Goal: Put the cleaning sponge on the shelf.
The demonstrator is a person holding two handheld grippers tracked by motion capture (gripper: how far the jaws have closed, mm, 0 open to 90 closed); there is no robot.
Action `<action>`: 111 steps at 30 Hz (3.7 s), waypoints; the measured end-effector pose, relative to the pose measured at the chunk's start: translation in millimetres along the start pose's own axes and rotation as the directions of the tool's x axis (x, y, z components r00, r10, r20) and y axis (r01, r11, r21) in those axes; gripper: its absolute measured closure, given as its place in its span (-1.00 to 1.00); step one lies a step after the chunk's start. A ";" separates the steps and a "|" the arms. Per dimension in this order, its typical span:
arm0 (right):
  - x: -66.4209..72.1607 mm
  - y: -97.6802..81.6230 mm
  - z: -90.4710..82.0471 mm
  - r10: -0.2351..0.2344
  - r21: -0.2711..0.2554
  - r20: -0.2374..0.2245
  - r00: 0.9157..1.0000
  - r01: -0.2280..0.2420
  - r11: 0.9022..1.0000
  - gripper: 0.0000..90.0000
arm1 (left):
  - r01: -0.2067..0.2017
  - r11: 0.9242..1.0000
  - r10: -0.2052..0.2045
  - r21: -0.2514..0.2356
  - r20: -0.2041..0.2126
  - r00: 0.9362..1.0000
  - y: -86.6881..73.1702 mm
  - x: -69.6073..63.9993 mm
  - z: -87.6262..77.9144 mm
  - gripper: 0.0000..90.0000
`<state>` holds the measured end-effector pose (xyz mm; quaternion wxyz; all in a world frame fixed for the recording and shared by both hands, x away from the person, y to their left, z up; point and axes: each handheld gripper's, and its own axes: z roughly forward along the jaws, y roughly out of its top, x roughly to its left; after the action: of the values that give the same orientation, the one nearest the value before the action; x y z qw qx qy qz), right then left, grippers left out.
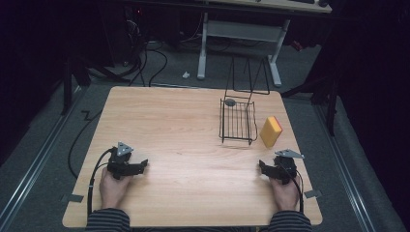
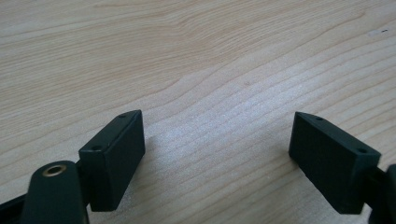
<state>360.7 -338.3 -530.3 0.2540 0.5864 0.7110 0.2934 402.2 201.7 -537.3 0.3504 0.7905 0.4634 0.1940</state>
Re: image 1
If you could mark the yellow sponge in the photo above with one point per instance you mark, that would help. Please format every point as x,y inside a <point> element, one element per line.
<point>270,132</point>

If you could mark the white metal frame desk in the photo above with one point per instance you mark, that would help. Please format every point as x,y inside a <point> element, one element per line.
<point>245,30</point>

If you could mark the black metal stand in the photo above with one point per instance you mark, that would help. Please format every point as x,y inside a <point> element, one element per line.
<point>69,83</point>
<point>328,96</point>

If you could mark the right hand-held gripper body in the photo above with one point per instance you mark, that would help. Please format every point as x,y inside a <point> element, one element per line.
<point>285,167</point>

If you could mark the person's right hand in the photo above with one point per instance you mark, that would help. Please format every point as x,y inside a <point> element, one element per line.
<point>285,195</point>

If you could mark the white paper scrap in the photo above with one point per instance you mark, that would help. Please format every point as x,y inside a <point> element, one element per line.
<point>186,75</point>

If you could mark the grey tape piece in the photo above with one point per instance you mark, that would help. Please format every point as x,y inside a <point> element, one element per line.
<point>72,198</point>
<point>313,193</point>

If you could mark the person's left hand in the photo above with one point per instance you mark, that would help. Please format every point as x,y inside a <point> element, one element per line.
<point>112,191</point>

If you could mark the metal floor rail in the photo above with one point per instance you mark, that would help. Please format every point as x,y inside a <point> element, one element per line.
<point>345,167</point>
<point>32,174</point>

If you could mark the black round suction cup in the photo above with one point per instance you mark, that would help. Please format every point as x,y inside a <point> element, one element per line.
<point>230,102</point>

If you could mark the red object under desk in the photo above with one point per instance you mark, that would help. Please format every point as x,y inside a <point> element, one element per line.
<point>297,45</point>

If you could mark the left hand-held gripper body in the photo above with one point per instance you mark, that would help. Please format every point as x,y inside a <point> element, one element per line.
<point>119,160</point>

